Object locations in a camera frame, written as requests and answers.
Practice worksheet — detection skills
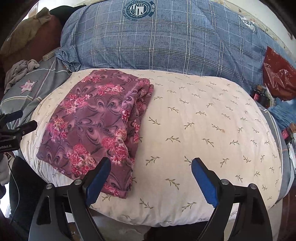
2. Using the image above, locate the grey star-print bedding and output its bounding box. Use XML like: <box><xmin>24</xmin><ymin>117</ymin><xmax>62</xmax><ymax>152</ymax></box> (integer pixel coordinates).
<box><xmin>1</xmin><ymin>56</ymin><xmax>71</xmax><ymax>129</ymax></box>

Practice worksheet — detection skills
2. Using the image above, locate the blue plaid pillow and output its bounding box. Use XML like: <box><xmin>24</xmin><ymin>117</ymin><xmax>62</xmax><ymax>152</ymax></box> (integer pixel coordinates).
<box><xmin>56</xmin><ymin>1</ymin><xmax>295</xmax><ymax>91</ymax></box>

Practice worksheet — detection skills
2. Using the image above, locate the white leaf-print pillow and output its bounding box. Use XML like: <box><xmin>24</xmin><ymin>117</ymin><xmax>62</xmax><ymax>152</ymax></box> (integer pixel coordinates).
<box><xmin>21</xmin><ymin>69</ymin><xmax>282</xmax><ymax>226</ymax></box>

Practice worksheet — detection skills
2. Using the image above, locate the pink floral garment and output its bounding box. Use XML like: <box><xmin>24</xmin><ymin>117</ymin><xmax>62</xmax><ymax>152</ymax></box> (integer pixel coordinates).
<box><xmin>37</xmin><ymin>69</ymin><xmax>154</xmax><ymax>199</ymax></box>

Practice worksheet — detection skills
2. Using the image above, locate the olive cloth on cushion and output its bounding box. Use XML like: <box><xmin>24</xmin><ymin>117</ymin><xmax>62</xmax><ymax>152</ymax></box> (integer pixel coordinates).
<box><xmin>1</xmin><ymin>8</ymin><xmax>51</xmax><ymax>57</ymax></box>

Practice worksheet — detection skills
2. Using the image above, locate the brown cushion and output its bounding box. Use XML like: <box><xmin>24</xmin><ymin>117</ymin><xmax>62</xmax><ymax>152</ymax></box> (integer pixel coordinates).
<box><xmin>1</xmin><ymin>16</ymin><xmax>62</xmax><ymax>72</ymax></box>

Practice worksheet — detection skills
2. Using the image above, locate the red plastic bag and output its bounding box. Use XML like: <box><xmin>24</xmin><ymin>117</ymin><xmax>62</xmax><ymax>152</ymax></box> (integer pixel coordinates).
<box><xmin>262</xmin><ymin>46</ymin><xmax>296</xmax><ymax>100</ymax></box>

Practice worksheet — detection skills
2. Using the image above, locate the crumpled grey cloth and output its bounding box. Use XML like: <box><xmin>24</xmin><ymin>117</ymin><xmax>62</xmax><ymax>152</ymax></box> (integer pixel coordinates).
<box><xmin>4</xmin><ymin>59</ymin><xmax>40</xmax><ymax>94</ymax></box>

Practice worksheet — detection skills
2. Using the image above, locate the blue crumpled cloth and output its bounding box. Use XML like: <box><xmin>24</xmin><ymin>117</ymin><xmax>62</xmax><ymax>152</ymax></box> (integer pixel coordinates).
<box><xmin>268</xmin><ymin>98</ymin><xmax>296</xmax><ymax>131</ymax></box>

